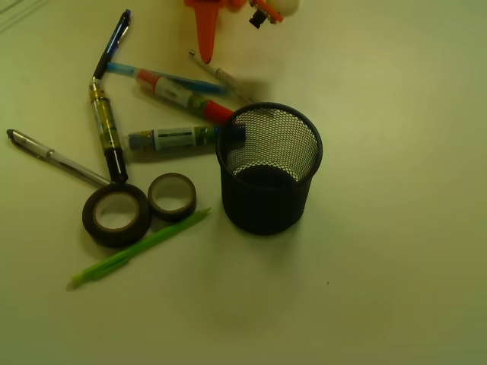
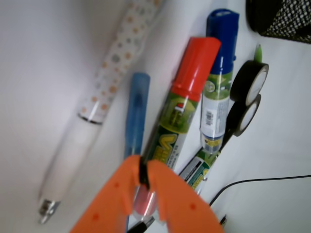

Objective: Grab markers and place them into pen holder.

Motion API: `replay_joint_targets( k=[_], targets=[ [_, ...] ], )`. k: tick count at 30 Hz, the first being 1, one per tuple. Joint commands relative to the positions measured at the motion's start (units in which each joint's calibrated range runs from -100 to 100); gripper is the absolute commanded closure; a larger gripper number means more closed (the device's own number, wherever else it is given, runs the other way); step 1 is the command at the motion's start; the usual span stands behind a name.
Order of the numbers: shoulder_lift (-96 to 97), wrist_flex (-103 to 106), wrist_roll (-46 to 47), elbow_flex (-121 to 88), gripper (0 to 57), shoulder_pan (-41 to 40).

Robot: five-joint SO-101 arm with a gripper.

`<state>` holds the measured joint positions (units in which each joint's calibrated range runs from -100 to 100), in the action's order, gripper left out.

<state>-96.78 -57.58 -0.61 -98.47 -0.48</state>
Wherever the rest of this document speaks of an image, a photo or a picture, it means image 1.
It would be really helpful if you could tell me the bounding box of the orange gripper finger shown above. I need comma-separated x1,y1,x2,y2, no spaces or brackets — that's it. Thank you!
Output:
185,0,221,64

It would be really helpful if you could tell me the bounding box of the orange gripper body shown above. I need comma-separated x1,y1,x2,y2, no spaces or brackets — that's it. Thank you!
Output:
223,0,249,8

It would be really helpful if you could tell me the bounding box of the red capped marker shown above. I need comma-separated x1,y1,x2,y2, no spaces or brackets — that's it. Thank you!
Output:
135,69,234,125

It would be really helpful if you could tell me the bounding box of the blue capped marker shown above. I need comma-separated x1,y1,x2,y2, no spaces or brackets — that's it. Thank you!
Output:
126,126,223,152

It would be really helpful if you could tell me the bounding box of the black capped marker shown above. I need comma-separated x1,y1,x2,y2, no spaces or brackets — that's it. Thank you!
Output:
89,78,129,183

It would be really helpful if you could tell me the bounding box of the white slim pen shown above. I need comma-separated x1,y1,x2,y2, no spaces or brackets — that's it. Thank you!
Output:
188,49,256,104

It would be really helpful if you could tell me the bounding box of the light blue translucent pen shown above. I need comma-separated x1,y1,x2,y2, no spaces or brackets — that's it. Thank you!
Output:
107,62,228,95

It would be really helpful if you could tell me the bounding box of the dark blue ballpoint pen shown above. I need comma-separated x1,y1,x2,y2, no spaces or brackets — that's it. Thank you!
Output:
93,9,132,80

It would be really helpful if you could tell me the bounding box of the black mesh pen holder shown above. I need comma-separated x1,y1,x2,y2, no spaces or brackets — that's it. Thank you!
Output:
216,102,323,236

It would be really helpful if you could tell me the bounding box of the silver grey pen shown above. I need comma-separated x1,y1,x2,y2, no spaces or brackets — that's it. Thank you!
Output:
6,129,112,186

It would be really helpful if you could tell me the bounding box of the small dark tape roll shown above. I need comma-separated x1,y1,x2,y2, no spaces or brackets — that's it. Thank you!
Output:
148,173,197,223

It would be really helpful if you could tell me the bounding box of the large black tape roll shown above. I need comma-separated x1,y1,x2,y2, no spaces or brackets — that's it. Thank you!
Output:
82,184,151,249

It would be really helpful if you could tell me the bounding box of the green mechanical pencil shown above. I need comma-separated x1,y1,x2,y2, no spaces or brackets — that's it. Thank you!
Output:
69,208,211,289

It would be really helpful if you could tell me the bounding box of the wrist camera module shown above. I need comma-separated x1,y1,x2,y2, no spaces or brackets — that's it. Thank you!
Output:
249,0,284,29

